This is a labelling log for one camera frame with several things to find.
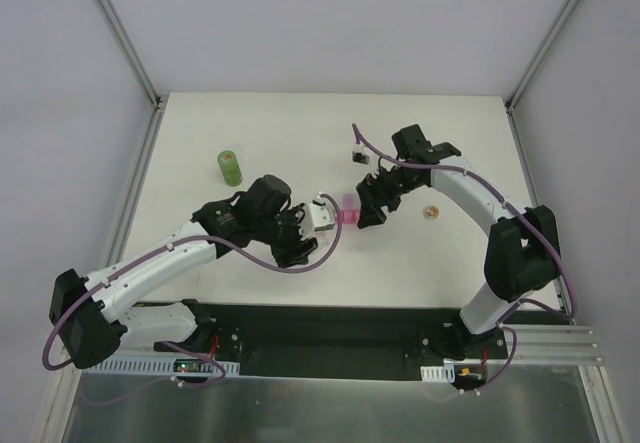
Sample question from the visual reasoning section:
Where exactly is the pink weekly pill organizer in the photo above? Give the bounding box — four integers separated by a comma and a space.
341, 193, 360, 225

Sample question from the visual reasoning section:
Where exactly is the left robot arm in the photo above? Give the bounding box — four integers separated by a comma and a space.
49, 175, 336, 369

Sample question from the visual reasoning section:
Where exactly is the white cable duct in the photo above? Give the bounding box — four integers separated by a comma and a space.
86, 356, 240, 378
420, 364, 455, 384

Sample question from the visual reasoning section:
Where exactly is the brown bottle cap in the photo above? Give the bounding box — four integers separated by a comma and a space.
423, 205, 440, 220

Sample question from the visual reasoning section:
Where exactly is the left aluminium frame post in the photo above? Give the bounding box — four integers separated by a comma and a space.
94, 0, 162, 109

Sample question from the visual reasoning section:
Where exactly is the right white cable duct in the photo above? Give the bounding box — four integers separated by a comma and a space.
420, 364, 455, 384

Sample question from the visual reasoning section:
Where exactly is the right aluminium frame post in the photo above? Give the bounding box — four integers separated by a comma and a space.
504, 0, 583, 115

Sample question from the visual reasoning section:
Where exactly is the left white cable duct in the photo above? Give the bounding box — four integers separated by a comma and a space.
86, 356, 240, 378

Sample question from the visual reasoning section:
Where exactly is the aluminium frame post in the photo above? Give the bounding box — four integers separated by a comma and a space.
94, 0, 162, 109
504, 0, 583, 115

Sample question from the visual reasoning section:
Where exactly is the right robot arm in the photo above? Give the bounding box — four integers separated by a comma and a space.
352, 125, 561, 360

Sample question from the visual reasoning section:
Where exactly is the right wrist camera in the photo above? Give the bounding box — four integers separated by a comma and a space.
351, 143, 371, 166

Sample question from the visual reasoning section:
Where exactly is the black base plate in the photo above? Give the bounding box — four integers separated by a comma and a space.
178, 300, 507, 381

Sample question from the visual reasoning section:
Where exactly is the green cylindrical bottle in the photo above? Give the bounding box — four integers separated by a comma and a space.
217, 150, 243, 187

